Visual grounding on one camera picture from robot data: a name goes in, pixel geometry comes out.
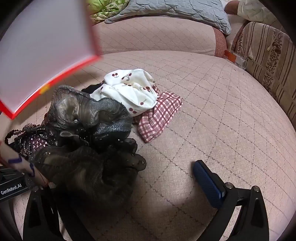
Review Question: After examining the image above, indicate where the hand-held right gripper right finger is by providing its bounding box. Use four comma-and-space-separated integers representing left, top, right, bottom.
193, 159, 270, 241

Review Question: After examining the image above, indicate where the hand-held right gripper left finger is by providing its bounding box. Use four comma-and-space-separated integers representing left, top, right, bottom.
23, 185, 95, 241

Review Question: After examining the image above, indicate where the purple sequin beaded scrunchie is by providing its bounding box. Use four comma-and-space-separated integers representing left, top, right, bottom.
4, 123, 51, 164

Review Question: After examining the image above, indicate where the black sheer scrunchie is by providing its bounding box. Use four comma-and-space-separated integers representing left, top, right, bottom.
30, 138, 147, 210

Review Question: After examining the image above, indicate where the red plaid scrunchie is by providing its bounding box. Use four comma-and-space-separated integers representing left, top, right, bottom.
133, 91, 184, 143

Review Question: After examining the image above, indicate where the grey glittery scrunchie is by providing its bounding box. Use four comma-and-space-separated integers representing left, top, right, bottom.
45, 85, 134, 149

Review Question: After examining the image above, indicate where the white cherry print scrunchie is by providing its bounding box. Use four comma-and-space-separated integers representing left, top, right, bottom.
90, 69, 158, 117

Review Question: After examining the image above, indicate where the person's left forearm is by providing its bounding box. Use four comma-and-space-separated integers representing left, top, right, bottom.
0, 141, 49, 187

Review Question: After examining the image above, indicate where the pink quilted mattress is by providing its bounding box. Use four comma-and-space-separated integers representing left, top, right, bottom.
0, 50, 296, 241

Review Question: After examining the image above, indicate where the clear bottle orange label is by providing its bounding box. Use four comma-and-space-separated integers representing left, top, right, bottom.
223, 49, 248, 70

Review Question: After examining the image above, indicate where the striped floral sofa cushion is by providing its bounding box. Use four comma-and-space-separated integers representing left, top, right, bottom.
231, 21, 296, 122

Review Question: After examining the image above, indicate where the pink bolster cushion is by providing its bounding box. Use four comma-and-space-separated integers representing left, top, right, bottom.
91, 21, 227, 57

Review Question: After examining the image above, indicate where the grey quilted pillow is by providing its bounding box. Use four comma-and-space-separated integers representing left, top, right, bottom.
105, 0, 232, 36

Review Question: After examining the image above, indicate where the white cloth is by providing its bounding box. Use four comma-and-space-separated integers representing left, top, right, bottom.
237, 0, 279, 23

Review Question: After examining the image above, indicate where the green patterned blanket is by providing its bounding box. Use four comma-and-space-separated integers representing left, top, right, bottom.
87, 0, 130, 24

